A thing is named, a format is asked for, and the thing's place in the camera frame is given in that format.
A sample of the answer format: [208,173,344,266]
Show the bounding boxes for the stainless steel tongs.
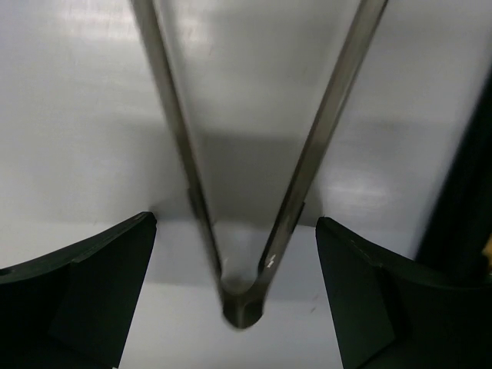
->
[131,1,387,330]

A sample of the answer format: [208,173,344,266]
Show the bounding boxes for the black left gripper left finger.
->
[1,212,157,368]

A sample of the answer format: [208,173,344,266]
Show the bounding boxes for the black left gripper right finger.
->
[315,218,491,368]

